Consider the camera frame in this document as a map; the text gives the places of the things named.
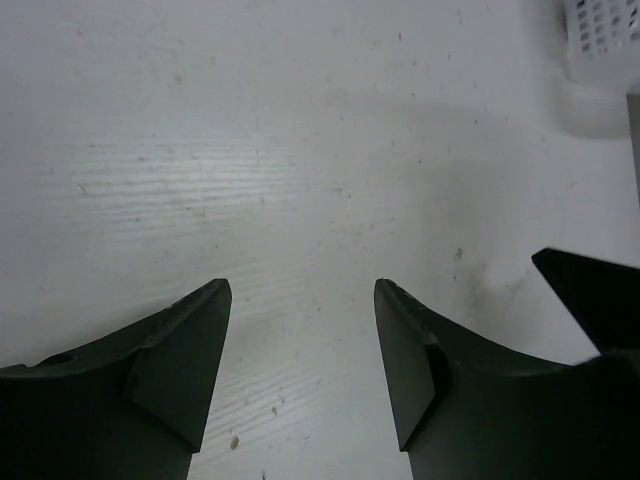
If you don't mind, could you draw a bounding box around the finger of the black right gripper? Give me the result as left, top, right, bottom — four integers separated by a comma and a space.
532, 248, 639, 353

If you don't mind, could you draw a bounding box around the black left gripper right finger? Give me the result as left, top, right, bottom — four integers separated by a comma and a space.
374, 279, 639, 479

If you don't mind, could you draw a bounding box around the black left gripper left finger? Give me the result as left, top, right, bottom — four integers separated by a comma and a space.
1, 279, 231, 479

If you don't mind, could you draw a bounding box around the white plastic laundry basket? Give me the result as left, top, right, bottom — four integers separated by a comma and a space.
563, 0, 639, 139

